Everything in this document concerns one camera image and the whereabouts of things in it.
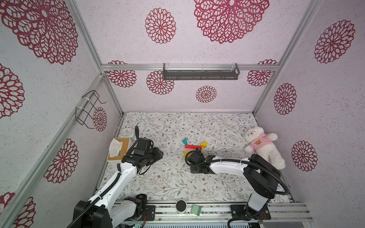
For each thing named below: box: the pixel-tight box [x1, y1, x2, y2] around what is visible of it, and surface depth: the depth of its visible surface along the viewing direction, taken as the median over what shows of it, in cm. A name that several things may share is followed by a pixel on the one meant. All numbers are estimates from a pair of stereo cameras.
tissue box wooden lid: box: [106, 137, 131, 162], surface depth 93 cm
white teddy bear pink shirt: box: [243, 126, 286, 171], surface depth 92 cm
